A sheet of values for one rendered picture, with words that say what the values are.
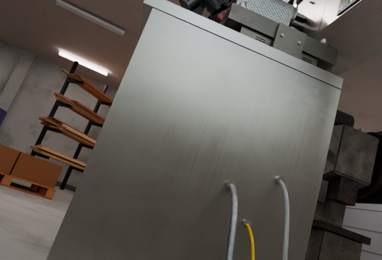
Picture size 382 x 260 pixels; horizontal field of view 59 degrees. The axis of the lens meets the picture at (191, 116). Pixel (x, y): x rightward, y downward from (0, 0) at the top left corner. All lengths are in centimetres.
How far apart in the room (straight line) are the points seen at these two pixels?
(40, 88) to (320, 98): 909
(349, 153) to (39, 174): 385
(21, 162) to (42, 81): 559
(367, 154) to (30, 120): 783
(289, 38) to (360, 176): 369
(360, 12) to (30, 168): 396
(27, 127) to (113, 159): 882
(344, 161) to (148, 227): 389
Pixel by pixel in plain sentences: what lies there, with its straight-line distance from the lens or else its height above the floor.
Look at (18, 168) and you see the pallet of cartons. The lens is 448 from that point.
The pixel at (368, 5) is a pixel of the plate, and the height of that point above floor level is 114.
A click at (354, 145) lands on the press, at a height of 183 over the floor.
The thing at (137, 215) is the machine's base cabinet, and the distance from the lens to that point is 88.
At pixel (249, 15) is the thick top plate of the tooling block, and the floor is 101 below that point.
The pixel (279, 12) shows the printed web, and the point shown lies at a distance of 147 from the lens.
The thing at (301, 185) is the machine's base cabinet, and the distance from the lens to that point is 102.
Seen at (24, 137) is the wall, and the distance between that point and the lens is 963.
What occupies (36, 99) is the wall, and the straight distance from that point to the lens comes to 977.
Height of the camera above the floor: 35
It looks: 16 degrees up
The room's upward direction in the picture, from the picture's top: 19 degrees clockwise
